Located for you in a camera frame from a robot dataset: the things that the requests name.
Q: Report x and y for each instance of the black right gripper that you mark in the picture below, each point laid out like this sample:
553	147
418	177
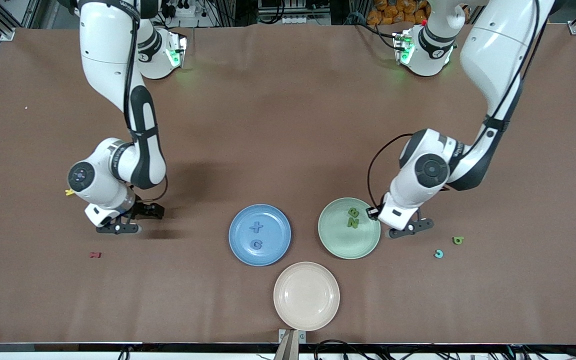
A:
141	209

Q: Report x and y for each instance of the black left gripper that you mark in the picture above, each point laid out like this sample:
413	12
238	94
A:
374	212

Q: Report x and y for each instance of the green foam letter B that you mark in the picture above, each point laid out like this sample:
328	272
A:
353	212
461	239

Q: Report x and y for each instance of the green foam letter N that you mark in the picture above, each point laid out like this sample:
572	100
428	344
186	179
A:
352	223

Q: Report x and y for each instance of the blue foam letter X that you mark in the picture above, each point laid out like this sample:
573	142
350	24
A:
256	227

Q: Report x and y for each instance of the blue foam letter G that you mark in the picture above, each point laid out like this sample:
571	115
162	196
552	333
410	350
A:
253	244

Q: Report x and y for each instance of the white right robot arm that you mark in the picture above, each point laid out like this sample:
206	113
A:
103	50

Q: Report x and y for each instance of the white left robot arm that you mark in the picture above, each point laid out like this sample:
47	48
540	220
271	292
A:
498	50

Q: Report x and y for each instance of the pale green plate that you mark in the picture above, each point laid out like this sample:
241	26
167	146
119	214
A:
338	242

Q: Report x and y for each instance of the teal foam letter C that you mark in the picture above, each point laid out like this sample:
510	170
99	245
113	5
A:
441	255

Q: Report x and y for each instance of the blue plate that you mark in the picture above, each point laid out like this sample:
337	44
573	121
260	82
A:
273	220

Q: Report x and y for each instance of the beige plate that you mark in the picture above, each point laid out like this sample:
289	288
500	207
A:
306	296

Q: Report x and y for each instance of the brown table cover sheet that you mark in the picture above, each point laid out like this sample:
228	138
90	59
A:
288	125

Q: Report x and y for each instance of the pile of orange objects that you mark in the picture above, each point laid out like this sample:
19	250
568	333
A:
393	12

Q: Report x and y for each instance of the white power strip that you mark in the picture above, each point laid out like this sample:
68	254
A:
183	11
298	20

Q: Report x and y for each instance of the metal table edge bracket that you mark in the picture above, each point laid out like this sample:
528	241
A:
292	345

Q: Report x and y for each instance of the table front edge rail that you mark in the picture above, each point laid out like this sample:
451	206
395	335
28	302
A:
68	347

